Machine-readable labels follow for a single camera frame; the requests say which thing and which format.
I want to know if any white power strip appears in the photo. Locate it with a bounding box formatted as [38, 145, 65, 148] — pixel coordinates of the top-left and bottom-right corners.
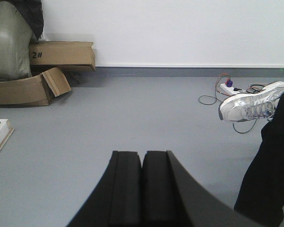
[220, 83, 246, 96]

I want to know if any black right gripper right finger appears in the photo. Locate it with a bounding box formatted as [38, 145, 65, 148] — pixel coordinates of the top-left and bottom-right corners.
[142, 151, 258, 227]

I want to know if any open cardboard box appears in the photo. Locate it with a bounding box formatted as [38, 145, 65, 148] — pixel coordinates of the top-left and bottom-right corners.
[0, 68, 71, 106]

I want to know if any closed cardboard box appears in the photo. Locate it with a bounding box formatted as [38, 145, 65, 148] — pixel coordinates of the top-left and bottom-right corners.
[29, 41, 96, 71]

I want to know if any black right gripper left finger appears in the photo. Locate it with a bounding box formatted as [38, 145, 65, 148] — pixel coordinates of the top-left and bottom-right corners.
[68, 151, 142, 227]

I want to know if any black jacket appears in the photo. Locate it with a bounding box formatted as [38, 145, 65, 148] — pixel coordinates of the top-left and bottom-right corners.
[12, 0, 44, 40]

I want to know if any seated person white shirt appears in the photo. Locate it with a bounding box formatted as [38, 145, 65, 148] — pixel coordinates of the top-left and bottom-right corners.
[219, 81, 284, 227]

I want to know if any plywood base platform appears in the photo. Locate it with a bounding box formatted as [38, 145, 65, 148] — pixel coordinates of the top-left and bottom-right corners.
[0, 128, 14, 151]

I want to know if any grey floor cable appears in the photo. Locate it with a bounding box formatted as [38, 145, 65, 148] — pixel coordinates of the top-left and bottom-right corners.
[198, 73, 268, 134]

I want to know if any large olive sack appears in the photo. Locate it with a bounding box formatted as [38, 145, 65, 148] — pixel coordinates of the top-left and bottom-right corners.
[0, 1, 33, 80]

